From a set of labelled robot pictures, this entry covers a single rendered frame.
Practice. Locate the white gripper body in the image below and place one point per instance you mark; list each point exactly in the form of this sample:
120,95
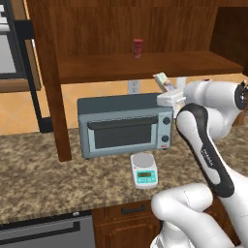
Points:
169,99

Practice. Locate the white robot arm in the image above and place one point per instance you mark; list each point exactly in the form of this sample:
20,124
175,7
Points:
197,135

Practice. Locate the white teal digital scale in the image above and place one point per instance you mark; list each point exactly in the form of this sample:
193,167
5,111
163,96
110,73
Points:
144,169

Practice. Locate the brown wooden cabinet door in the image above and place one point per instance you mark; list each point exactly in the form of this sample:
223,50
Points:
231,35
48,80

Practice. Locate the grey toaster oven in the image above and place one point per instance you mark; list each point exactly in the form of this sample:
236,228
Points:
122,129

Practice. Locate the red can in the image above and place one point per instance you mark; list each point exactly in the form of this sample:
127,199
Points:
138,48

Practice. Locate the brown wooden drawer front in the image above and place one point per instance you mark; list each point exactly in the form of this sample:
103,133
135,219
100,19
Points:
113,211

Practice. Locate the brown wooden cupboard door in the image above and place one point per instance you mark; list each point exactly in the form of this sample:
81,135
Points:
126,234

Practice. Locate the grey built-in microwave oven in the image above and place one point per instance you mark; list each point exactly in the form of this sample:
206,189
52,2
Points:
8,48

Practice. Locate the grey dishwasher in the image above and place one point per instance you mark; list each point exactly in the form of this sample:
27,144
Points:
48,234

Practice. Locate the white wall outlet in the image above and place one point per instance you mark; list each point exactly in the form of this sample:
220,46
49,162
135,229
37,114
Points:
133,87

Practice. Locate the brown wooden wall cabinet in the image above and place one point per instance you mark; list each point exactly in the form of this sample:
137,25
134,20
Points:
129,29

